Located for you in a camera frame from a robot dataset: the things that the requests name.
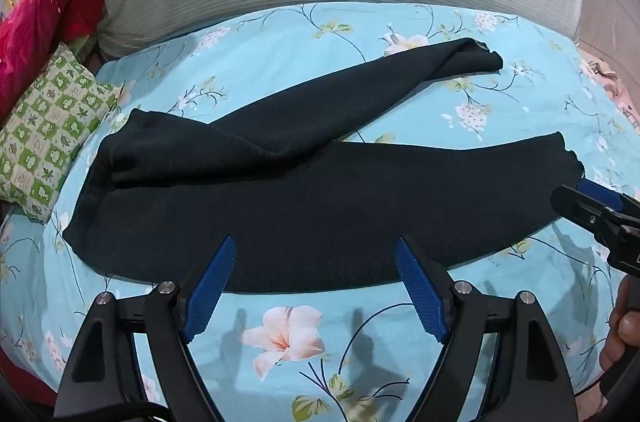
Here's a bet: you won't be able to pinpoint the blue floral bedsheet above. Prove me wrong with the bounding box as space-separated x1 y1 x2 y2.
0 0 640 422

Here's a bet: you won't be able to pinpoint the green checkered pillow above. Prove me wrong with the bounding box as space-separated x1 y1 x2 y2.
0 42 121 224

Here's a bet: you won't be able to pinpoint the person's right hand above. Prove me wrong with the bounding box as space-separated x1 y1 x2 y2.
599 275 640 373

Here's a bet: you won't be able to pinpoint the red sequined cloth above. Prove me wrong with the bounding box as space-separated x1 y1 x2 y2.
0 0 110 118

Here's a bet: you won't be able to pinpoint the black pants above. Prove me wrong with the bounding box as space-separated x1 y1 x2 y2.
62 37 586 295

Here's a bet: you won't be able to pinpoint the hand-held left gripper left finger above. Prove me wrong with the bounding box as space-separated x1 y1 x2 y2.
52 236 238 422

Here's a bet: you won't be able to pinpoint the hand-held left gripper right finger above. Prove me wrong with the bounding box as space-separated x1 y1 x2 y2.
394 236 578 422

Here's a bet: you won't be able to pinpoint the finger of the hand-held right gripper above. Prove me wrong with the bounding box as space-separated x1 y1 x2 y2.
551 185 618 248
575 179 640 223

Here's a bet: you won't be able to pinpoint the pink floral cloth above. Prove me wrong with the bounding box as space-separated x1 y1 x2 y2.
580 50 640 130

